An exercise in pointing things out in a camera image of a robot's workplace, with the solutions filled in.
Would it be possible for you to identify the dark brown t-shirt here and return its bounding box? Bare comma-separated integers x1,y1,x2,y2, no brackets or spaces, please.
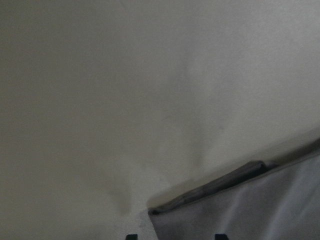
148,141,320,240

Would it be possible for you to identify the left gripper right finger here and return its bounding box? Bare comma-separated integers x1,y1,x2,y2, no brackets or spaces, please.
214,233,227,240

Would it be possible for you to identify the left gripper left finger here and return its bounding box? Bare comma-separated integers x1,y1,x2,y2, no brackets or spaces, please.
125,234,138,240

